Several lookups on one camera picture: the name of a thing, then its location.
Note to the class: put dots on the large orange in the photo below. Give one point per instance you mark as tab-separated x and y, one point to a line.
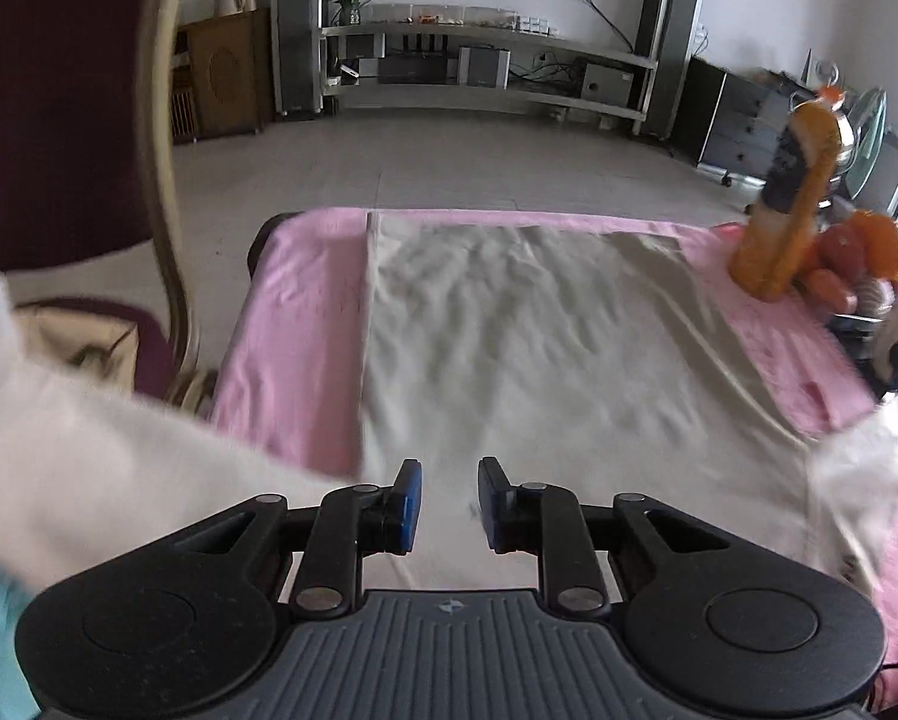
878	240

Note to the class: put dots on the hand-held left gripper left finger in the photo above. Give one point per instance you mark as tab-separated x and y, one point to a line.
411	504

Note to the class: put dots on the tan garment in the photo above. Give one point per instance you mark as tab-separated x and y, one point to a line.
66	337

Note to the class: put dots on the orange juice bottle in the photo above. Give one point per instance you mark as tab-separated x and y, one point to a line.
787	240

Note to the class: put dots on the green standing fan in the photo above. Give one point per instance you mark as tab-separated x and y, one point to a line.
868	142

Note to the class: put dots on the red apple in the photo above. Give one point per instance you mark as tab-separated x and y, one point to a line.
839	251

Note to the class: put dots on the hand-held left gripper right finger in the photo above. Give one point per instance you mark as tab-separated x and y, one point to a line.
490	504

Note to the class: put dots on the black drawer cabinet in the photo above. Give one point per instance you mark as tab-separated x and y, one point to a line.
734	120

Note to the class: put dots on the small silver speaker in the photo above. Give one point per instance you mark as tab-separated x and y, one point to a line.
483	67

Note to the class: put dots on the maroon gold-framed chair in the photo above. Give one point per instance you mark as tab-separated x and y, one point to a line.
59	127

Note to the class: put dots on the wooden cabinet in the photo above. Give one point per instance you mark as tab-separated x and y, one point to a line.
228	75

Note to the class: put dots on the white garment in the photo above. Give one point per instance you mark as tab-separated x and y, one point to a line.
81	450

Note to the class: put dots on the pink printed towel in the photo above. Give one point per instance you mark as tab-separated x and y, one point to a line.
291	360

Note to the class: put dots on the black subwoofer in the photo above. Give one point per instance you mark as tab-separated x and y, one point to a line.
605	82

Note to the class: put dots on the black router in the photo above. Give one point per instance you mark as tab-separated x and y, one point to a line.
413	69

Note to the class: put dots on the fruit in foam net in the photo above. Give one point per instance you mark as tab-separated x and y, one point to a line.
878	294

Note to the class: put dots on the beige shirt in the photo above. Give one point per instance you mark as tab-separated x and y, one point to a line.
569	360

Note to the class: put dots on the grey tower speaker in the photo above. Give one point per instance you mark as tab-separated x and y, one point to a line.
668	60
297	30

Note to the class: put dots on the grey television stand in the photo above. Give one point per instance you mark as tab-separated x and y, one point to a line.
486	34

